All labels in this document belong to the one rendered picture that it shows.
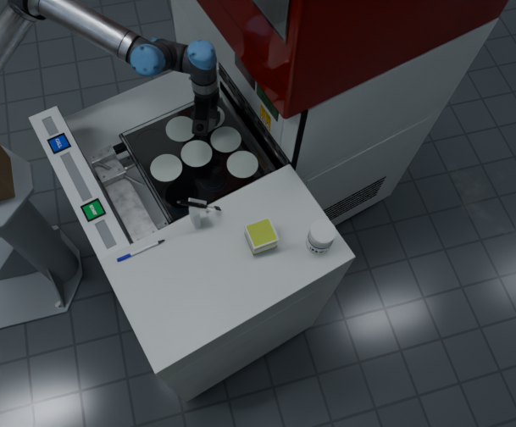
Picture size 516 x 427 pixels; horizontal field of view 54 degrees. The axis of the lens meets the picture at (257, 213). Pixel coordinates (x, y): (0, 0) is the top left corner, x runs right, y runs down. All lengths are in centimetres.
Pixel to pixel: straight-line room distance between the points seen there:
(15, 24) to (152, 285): 81
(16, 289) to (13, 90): 116
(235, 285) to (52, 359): 125
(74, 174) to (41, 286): 103
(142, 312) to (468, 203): 191
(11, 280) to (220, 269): 140
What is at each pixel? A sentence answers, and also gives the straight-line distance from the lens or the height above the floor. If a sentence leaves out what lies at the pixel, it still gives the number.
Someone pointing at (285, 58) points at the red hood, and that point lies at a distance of 117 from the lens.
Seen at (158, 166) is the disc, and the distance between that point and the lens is 163.
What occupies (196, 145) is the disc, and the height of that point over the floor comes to 90.
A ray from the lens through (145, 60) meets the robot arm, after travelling 130.
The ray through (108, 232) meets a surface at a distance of 149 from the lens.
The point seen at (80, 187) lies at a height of 96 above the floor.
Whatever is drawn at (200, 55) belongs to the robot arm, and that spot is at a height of 127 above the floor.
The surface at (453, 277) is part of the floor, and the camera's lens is 262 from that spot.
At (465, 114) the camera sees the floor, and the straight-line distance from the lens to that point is 312.
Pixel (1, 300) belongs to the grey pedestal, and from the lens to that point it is 259.
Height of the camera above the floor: 229
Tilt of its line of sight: 65 degrees down
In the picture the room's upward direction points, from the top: 6 degrees clockwise
